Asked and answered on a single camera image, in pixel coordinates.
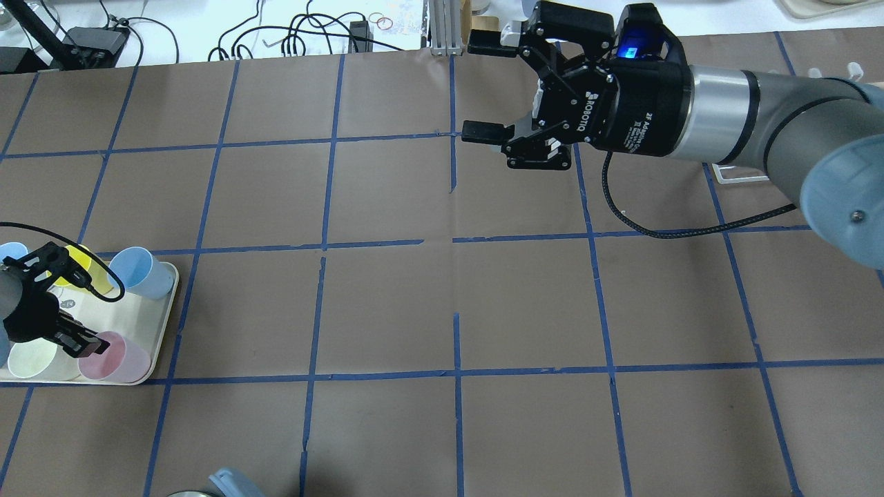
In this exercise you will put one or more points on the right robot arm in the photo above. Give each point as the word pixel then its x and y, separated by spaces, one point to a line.
pixel 819 140

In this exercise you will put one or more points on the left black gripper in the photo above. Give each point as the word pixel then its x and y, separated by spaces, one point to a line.
pixel 27 318

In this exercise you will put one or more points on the light blue cup near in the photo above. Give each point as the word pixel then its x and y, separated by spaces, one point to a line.
pixel 13 250

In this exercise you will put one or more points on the cream serving tray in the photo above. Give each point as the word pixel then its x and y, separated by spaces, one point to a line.
pixel 137 318

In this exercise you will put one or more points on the light blue cup far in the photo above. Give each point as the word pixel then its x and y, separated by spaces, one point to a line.
pixel 141 273

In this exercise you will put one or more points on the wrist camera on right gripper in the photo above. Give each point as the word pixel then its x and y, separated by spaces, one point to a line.
pixel 642 35

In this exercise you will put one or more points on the yellow plastic cup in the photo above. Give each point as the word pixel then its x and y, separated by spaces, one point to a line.
pixel 99 277

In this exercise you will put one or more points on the light blue cup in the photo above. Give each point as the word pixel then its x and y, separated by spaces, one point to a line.
pixel 141 273
pixel 13 250

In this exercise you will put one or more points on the cream plastic cup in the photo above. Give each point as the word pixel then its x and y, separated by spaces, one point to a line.
pixel 43 361

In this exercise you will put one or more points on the pink plastic cup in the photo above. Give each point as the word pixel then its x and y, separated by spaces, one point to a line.
pixel 124 361

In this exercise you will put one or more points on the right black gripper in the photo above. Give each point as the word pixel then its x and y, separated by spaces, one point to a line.
pixel 639 110

